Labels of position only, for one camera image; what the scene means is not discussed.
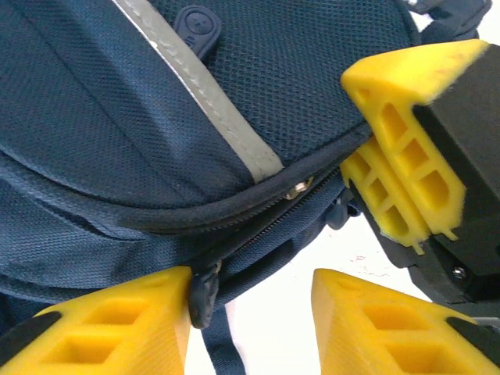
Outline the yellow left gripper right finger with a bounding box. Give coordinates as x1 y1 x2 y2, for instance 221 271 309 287
312 268 500 375

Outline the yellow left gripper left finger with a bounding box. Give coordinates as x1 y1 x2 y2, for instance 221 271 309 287
0 267 193 375

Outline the navy blue backpack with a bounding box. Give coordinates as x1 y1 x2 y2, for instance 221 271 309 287
0 0 493 375

